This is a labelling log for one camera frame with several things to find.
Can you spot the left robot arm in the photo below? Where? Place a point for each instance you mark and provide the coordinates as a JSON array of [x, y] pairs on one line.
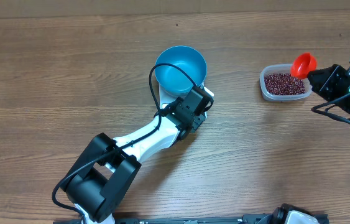
[[99, 179]]

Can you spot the white digital kitchen scale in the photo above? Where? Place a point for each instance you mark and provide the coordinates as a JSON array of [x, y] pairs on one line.
[[165, 99]]

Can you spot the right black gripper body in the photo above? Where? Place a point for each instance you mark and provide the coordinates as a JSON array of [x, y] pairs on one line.
[[335, 85]]

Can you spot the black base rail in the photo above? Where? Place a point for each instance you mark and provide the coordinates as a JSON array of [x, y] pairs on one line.
[[245, 219]]

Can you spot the red scoop with blue handle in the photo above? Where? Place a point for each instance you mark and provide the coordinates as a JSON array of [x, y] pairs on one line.
[[302, 65]]

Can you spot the clear plastic container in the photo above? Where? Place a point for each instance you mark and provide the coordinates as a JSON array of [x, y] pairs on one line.
[[281, 68]]

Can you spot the red beans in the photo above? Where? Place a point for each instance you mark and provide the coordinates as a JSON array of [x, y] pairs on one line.
[[283, 84]]

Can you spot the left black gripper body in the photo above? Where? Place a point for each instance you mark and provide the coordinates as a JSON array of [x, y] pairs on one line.
[[179, 101]]

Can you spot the blue metal bowl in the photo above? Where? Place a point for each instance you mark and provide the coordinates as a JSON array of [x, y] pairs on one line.
[[187, 59]]

